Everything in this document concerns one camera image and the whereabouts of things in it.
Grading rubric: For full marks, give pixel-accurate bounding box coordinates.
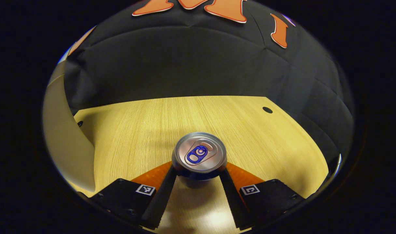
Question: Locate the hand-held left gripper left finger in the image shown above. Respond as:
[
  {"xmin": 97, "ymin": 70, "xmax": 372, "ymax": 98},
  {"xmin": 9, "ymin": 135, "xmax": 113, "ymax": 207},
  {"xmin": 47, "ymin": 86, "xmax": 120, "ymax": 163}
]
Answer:
[{"xmin": 88, "ymin": 161, "xmax": 178, "ymax": 230}]

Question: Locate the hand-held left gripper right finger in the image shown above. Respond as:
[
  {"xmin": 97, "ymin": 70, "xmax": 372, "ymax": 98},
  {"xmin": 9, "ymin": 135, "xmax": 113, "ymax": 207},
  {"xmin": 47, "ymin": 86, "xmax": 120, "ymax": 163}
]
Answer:
[{"xmin": 219, "ymin": 162, "xmax": 306, "ymax": 230}]

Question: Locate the blue pop can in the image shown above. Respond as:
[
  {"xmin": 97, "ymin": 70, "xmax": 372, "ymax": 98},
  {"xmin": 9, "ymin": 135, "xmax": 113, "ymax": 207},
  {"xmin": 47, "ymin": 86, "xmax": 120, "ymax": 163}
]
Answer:
[{"xmin": 172, "ymin": 132, "xmax": 228, "ymax": 181}]

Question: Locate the wooden desktop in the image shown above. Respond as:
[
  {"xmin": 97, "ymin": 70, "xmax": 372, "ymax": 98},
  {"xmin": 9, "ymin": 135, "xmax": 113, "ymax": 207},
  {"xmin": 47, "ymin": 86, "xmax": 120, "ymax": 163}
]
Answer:
[{"xmin": 68, "ymin": 95, "xmax": 330, "ymax": 234}]

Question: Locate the black backdrop cloth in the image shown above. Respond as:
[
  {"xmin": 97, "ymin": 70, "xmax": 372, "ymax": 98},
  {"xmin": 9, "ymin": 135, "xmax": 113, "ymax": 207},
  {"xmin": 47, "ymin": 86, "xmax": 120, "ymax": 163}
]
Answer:
[{"xmin": 60, "ymin": 0, "xmax": 354, "ymax": 163}]

